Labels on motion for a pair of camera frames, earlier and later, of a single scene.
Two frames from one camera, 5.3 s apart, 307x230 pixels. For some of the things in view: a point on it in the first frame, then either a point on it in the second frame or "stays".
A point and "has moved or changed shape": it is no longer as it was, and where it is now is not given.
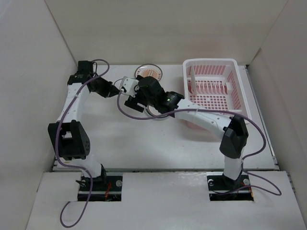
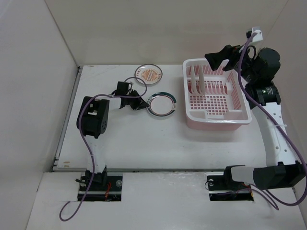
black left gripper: [110, 90] -> [139, 104]
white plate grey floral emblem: [117, 83] has moved or changed shape
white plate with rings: [194, 82] stays
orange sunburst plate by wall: [149, 70] stays
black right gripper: [132, 102] -> [230, 52]
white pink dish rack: [214, 84] stays
